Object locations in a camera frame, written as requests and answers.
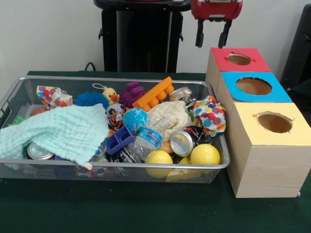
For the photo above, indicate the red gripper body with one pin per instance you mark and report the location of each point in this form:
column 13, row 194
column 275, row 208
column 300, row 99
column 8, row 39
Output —
column 216, row 9

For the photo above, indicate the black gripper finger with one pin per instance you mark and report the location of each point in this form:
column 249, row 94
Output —
column 222, row 40
column 199, row 34

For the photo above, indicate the polka dot cloth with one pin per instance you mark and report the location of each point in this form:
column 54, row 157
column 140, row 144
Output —
column 211, row 116
column 52, row 94

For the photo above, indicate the wooden three-hole box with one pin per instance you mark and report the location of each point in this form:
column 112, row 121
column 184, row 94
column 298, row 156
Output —
column 267, row 170

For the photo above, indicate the silver mesh bin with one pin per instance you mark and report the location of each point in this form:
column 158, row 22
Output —
column 36, row 173

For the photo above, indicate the orange building block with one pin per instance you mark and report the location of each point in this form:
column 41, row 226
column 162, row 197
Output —
column 153, row 93

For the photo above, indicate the black upright panel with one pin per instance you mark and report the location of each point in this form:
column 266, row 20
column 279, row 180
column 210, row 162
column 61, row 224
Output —
column 301, row 48

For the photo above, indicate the cream cloth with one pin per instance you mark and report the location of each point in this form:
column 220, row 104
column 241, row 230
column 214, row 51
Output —
column 175, row 114

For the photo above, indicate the dark green side-table cloth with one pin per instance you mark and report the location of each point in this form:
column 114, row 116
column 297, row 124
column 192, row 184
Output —
column 303, row 91

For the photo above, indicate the yellow duck plush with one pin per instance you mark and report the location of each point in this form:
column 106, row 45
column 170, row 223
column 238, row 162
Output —
column 111, row 95

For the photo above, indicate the blue globe ball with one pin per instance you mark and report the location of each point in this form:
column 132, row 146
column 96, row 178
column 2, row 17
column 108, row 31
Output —
column 135, row 120

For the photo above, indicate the black soda can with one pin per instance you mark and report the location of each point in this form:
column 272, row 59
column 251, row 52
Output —
column 184, row 140

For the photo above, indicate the yellow ball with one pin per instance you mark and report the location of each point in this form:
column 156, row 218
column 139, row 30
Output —
column 205, row 156
column 159, row 160

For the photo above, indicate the blue spiky ball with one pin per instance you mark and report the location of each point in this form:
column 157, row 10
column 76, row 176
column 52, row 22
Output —
column 91, row 99

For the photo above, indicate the mint green cloth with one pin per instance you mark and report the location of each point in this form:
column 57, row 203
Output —
column 60, row 131

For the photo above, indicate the dark green table cloth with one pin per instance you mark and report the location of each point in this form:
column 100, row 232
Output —
column 145, row 208

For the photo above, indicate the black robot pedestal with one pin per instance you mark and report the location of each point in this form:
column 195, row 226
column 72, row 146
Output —
column 143, row 36

